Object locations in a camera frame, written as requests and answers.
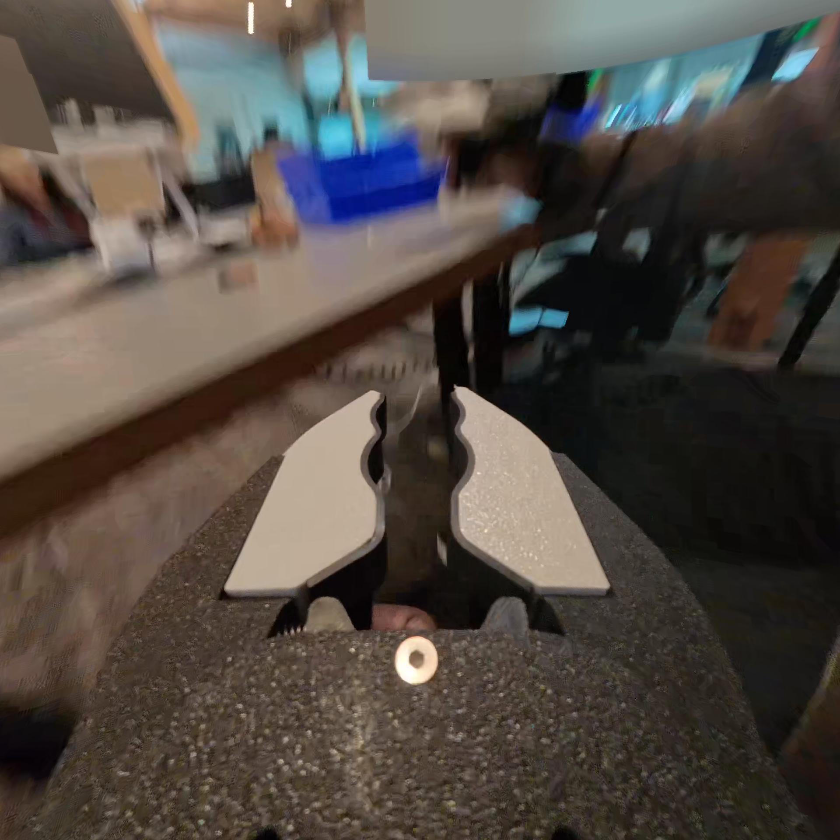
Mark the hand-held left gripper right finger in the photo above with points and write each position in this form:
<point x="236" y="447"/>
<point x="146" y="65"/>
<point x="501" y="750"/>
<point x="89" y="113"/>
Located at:
<point x="525" y="512"/>

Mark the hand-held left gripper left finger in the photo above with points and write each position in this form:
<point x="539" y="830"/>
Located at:
<point x="308" y="512"/>

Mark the blue plastic bin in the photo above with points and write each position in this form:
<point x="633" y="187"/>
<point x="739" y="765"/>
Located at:
<point x="367" y="184"/>

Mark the grey desk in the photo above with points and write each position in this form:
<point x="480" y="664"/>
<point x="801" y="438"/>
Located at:
<point x="197" y="328"/>

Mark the person's left hand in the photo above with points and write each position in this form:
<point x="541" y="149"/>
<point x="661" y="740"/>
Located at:
<point x="400" y="618"/>

